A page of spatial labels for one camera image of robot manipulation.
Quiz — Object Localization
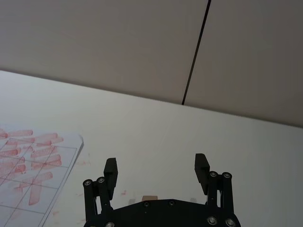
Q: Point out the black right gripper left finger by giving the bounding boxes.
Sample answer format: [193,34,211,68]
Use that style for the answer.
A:
[82,157,119,222]

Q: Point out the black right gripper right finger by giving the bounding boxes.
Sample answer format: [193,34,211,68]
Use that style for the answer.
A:
[194,153,235,216]

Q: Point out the white gridded paper, red marks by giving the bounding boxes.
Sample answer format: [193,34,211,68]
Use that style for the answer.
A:
[0,127,85,227]

